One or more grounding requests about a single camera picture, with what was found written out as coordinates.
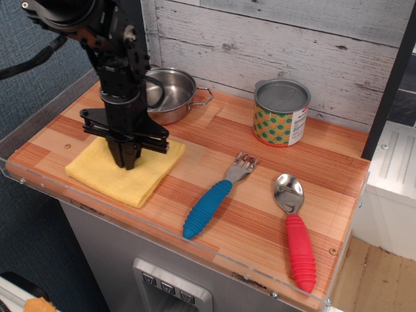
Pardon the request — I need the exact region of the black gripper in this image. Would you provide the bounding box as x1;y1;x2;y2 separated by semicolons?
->
80;94;169;170

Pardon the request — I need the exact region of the yellow cloth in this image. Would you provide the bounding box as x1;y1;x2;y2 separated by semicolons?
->
65;138;185;208

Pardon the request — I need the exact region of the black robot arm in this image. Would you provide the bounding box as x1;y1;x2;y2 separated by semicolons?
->
22;1;169;170

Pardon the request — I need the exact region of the clear acrylic table guard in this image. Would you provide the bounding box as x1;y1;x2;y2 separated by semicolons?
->
0;46;371;312

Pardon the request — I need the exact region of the small steel pot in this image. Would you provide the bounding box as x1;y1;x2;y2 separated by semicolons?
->
146;68;214;125

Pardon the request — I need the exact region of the grey cabinet with button panel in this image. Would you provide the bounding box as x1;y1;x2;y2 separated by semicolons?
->
61;202;296;311

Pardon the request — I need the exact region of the patterned tin can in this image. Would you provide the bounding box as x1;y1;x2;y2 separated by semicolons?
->
253;79;311;148

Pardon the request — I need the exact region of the black and yellow object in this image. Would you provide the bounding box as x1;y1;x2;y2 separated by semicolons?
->
1;272;59;311

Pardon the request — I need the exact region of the white plastic unit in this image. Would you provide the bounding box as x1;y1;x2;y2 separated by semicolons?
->
352;122;415;260

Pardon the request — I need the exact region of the black vertical post left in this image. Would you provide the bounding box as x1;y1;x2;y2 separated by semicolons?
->
134;0;151;71

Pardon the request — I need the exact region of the black vertical post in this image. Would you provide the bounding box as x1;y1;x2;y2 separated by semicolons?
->
134;0;151;71
361;6;415;161

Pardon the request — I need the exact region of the blue handled fork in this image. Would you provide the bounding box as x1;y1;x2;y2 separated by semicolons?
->
182;152;258;239

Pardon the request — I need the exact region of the black braided cable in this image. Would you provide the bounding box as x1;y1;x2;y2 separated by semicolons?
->
0;34;68;81

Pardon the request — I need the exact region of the red handled spoon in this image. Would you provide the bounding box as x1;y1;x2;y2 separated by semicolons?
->
274;174;317;293

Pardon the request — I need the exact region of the black vertical post right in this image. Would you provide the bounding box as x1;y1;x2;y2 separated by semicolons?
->
361;6;415;161

